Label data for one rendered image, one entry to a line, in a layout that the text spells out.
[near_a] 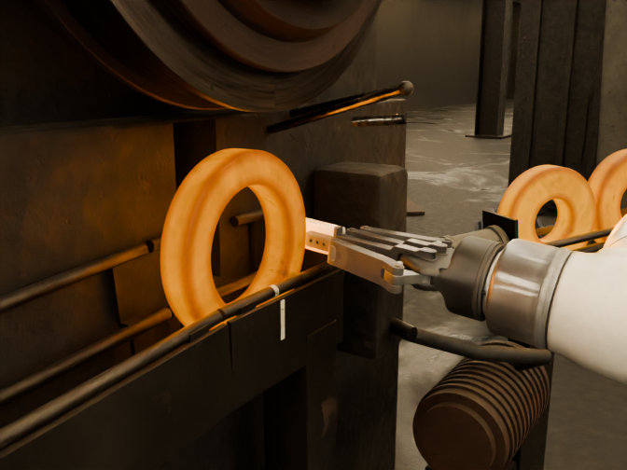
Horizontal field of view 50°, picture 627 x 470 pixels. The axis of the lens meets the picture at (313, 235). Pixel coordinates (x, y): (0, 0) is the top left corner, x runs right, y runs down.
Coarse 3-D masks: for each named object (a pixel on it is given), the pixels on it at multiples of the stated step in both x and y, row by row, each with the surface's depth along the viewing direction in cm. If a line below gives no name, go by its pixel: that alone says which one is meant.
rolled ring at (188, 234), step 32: (224, 160) 59; (256, 160) 62; (192, 192) 57; (224, 192) 59; (256, 192) 67; (288, 192) 67; (192, 224) 56; (288, 224) 68; (160, 256) 57; (192, 256) 56; (288, 256) 69; (192, 288) 57; (256, 288) 68; (192, 320) 59
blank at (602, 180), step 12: (612, 156) 100; (624, 156) 98; (600, 168) 99; (612, 168) 97; (624, 168) 98; (600, 180) 98; (612, 180) 98; (624, 180) 98; (600, 192) 97; (612, 192) 98; (600, 204) 98; (612, 204) 99; (600, 216) 98; (612, 216) 99; (600, 228) 99; (600, 240) 101
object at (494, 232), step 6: (486, 228) 94; (492, 228) 93; (498, 228) 93; (462, 234) 92; (468, 234) 92; (474, 234) 92; (480, 234) 92; (486, 234) 92; (492, 234) 92; (498, 234) 92; (504, 234) 92; (456, 240) 91; (492, 240) 92; (498, 240) 92; (504, 240) 92
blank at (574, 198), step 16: (528, 176) 93; (544, 176) 93; (560, 176) 94; (576, 176) 95; (512, 192) 93; (528, 192) 92; (544, 192) 93; (560, 192) 94; (576, 192) 96; (592, 192) 97; (512, 208) 92; (528, 208) 93; (560, 208) 98; (576, 208) 96; (592, 208) 97; (528, 224) 94; (560, 224) 99; (576, 224) 97; (592, 224) 98; (528, 240) 94; (544, 240) 98
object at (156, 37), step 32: (64, 0) 47; (96, 0) 46; (128, 0) 45; (160, 0) 47; (96, 32) 49; (128, 32) 46; (160, 32) 47; (128, 64) 53; (160, 64) 48; (192, 64) 50; (224, 64) 53; (320, 64) 65; (192, 96) 59; (224, 96) 54; (256, 96) 57; (288, 96) 61
